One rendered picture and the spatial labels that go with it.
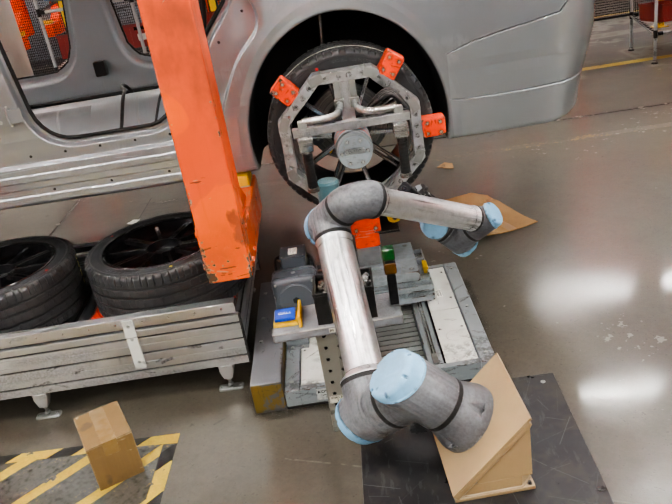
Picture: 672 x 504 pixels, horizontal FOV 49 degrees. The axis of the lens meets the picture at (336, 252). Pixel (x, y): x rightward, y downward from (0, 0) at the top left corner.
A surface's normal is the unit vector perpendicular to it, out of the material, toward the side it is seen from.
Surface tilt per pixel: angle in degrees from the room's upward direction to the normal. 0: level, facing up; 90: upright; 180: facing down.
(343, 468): 0
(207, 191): 90
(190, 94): 90
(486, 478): 90
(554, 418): 0
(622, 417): 0
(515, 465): 90
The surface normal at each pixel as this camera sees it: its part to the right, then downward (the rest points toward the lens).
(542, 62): 0.06, 0.42
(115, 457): 0.48, 0.31
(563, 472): -0.15, -0.89
